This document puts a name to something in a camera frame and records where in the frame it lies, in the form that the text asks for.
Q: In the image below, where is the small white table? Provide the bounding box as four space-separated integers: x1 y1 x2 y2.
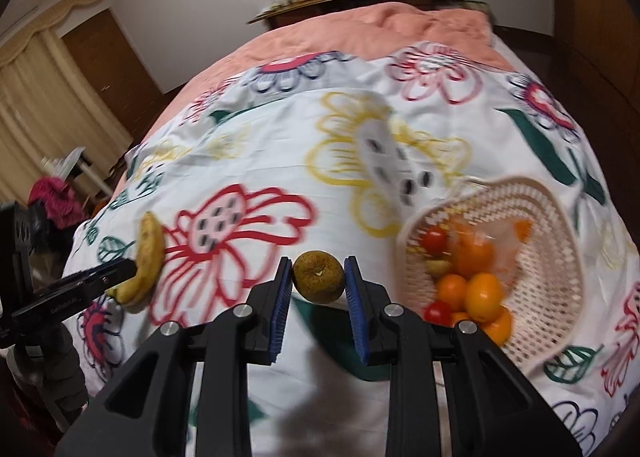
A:
42 146 116 198

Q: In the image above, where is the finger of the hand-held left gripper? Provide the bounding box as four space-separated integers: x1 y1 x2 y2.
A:
59 257 138 295

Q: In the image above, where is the magenta cloth pile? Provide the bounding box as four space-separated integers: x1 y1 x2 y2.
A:
27 176 83 230

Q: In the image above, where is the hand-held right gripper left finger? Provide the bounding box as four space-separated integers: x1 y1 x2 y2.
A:
60 257 293 457

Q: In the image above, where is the orange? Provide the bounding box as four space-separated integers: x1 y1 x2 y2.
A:
465 273 505 323
452 232 496 278

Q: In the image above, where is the orange snack packet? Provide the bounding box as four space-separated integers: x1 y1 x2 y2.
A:
477 218 535 288

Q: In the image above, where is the brown wooden door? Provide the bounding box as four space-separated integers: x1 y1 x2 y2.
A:
60 10 166 138

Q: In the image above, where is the cream plastic basket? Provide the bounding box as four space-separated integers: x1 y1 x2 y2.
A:
397 177 586 378

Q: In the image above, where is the yellow banana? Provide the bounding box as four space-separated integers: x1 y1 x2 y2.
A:
105 211 166 308

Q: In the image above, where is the person's left hand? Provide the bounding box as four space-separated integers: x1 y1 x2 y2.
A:
12 322 88 420

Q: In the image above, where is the beige curtain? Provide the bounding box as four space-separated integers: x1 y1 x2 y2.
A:
0 0 136 198

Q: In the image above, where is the pink blanket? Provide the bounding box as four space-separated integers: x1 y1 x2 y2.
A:
107 2 516 203

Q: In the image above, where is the red tomato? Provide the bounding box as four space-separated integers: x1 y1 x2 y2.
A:
424 301 453 325
420 228 448 255

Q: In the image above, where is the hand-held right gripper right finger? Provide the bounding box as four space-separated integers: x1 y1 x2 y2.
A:
344 256 583 457

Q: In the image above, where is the white floral bed sheet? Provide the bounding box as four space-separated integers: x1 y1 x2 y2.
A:
72 40 640 457

